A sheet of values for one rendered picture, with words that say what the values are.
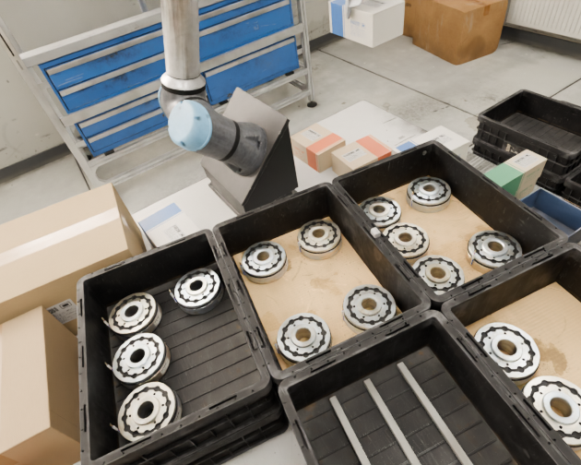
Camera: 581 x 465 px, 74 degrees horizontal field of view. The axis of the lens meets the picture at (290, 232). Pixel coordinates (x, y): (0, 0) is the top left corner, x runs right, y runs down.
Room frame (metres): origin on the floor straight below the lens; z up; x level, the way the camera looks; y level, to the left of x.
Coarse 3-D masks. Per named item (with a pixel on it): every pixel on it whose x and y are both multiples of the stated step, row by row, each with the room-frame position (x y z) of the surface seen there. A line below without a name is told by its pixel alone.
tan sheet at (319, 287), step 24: (288, 240) 0.65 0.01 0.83; (288, 264) 0.58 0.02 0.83; (312, 264) 0.56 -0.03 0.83; (336, 264) 0.55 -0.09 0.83; (360, 264) 0.53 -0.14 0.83; (264, 288) 0.52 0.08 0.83; (288, 288) 0.51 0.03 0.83; (312, 288) 0.50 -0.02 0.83; (336, 288) 0.48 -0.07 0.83; (264, 312) 0.46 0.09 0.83; (288, 312) 0.45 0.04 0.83; (312, 312) 0.44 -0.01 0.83; (336, 312) 0.43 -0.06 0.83; (336, 336) 0.37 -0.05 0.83
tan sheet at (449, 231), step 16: (400, 192) 0.74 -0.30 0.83; (400, 208) 0.68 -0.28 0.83; (448, 208) 0.65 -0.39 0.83; (464, 208) 0.64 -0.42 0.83; (416, 224) 0.62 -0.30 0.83; (432, 224) 0.61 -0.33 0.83; (448, 224) 0.60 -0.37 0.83; (464, 224) 0.59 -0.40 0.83; (480, 224) 0.58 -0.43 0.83; (432, 240) 0.56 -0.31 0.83; (448, 240) 0.55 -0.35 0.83; (464, 240) 0.54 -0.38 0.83; (448, 256) 0.50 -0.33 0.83; (464, 256) 0.50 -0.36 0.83; (464, 272) 0.46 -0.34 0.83
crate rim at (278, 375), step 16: (304, 192) 0.70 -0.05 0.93; (336, 192) 0.67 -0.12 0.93; (272, 208) 0.67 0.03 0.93; (224, 224) 0.64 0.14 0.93; (224, 256) 0.55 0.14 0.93; (384, 256) 0.47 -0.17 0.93; (400, 272) 0.42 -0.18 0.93; (240, 288) 0.47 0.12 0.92; (416, 288) 0.38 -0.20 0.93; (256, 320) 0.38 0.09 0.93; (400, 320) 0.32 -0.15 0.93; (256, 336) 0.35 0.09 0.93; (368, 336) 0.31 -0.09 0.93; (320, 352) 0.30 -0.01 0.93; (336, 352) 0.29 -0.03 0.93; (272, 368) 0.29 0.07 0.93; (288, 368) 0.28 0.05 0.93; (304, 368) 0.28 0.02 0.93
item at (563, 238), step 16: (432, 144) 0.78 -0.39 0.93; (384, 160) 0.76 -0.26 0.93; (352, 176) 0.72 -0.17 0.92; (480, 176) 0.63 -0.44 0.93; (352, 208) 0.61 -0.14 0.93; (528, 208) 0.51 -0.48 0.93; (368, 224) 0.55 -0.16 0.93; (544, 224) 0.46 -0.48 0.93; (384, 240) 0.50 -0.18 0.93; (560, 240) 0.42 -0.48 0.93; (400, 256) 0.45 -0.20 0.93; (528, 256) 0.40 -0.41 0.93; (416, 272) 0.41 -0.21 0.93; (496, 272) 0.38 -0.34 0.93; (464, 288) 0.36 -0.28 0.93; (432, 304) 0.35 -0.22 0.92
